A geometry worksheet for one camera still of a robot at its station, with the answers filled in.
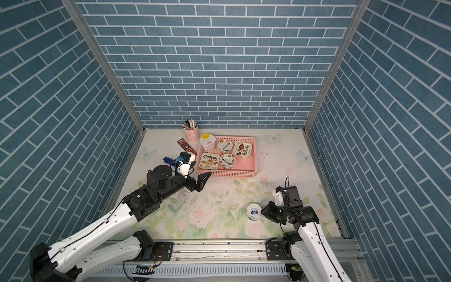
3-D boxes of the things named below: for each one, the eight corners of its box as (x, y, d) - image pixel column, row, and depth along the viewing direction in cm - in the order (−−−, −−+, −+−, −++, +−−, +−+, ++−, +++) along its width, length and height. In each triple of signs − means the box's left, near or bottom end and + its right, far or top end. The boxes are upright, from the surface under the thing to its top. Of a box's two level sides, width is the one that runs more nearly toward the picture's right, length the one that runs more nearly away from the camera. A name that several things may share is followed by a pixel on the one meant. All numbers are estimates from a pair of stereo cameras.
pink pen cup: (188, 148, 111) (185, 139, 104) (187, 137, 118) (184, 128, 111) (201, 146, 113) (199, 137, 106) (200, 135, 119) (198, 125, 112)
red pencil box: (192, 158, 108) (191, 155, 106) (178, 143, 116) (177, 140, 114) (197, 154, 110) (197, 152, 108) (183, 140, 118) (182, 137, 116)
